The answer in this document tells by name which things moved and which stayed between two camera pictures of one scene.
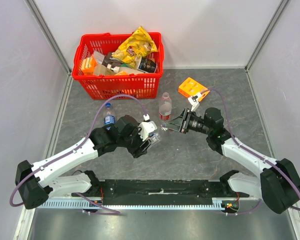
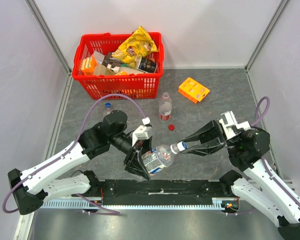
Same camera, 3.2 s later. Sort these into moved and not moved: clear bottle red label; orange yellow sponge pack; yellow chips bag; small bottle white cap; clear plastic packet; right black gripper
Moved: small bottle white cap; right black gripper
Not moved: clear bottle red label; orange yellow sponge pack; clear plastic packet; yellow chips bag
